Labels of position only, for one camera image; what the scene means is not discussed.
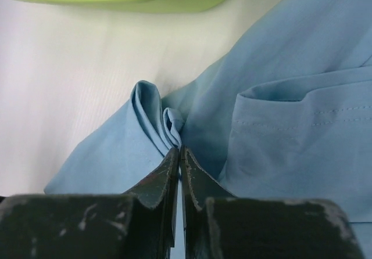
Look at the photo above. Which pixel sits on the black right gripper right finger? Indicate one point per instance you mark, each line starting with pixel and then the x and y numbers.
pixel 217 224

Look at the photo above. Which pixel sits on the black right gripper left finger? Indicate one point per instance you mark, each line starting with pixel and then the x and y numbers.
pixel 139 223

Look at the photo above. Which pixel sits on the light blue t shirt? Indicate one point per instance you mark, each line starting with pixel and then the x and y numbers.
pixel 285 114

